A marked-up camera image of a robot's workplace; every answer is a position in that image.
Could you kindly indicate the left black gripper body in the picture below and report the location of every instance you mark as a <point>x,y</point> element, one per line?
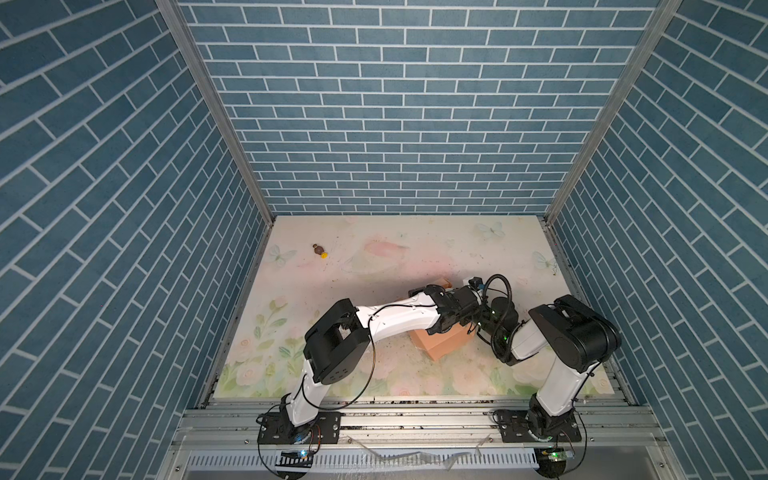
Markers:
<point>445,330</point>

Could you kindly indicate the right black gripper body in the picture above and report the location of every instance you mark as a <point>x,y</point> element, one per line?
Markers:
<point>484,324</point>

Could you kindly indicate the orange cardboard paper box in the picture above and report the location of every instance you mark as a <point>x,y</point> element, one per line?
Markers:
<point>437,346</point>

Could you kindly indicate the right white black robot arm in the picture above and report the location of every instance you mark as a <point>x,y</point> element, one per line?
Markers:
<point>580,338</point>

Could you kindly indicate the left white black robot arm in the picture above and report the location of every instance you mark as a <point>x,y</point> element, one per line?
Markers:
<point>337,341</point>

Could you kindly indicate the small brown yellow toy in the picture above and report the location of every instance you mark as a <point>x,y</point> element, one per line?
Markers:
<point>320,251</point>

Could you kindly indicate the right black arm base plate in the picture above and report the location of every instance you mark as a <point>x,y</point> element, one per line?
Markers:
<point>519,426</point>

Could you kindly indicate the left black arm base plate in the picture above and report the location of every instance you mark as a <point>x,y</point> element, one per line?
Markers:
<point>276,429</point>

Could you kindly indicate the aluminium mounting rail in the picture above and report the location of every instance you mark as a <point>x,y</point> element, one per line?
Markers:
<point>427,423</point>

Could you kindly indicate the white slotted cable duct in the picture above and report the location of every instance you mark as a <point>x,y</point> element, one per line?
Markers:
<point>360,460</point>

